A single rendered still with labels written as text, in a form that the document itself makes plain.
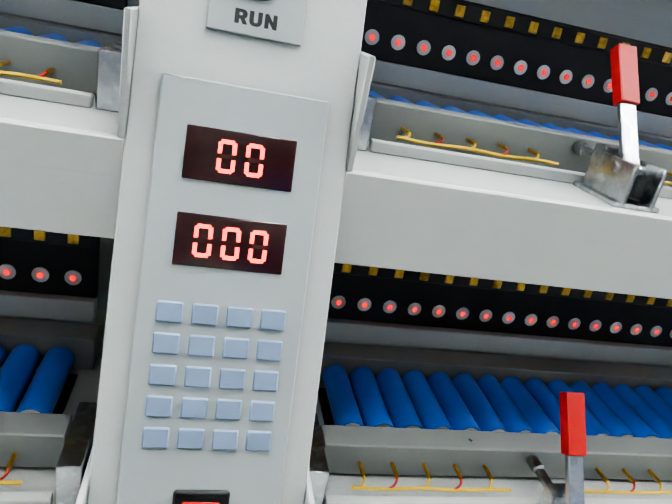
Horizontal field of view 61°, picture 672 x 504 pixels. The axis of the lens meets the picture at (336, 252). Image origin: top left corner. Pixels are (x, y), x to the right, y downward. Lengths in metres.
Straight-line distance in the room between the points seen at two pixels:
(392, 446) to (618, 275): 0.16
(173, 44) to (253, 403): 0.15
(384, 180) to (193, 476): 0.15
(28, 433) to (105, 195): 0.14
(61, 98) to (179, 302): 0.12
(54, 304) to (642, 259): 0.37
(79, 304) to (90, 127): 0.19
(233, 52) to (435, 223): 0.12
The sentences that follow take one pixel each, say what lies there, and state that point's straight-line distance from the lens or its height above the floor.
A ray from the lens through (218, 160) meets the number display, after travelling 0.25.
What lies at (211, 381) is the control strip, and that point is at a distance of 0.26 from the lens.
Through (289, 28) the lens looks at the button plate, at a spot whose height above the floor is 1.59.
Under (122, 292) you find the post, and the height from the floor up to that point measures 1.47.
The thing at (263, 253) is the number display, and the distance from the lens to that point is 0.25.
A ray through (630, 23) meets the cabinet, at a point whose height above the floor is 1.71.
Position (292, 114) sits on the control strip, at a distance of 0.25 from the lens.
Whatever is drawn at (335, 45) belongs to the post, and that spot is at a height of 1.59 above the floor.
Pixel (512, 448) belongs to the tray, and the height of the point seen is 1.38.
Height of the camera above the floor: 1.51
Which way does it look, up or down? 3 degrees down
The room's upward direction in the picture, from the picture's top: 7 degrees clockwise
